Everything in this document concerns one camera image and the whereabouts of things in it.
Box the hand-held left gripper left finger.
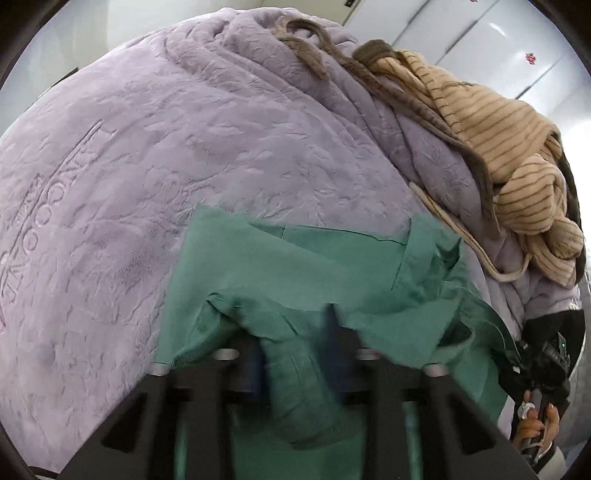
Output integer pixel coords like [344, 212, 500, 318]
[60, 342, 273, 480]

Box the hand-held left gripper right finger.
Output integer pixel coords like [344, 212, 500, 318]
[323, 302, 539, 480]

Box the green work jacket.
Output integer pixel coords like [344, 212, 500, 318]
[154, 205, 520, 480]

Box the person's right hand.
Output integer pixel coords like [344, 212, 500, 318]
[512, 390, 561, 457]

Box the black cloth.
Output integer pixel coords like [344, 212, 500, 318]
[524, 309, 586, 370]

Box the purple embossed blanket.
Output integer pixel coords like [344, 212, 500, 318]
[0, 7, 583, 472]

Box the beige striped garment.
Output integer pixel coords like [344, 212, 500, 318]
[272, 21, 585, 287]

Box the white wardrobe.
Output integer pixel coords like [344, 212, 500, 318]
[344, 0, 591, 130]

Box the cream cord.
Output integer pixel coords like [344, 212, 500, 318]
[409, 180, 532, 283]

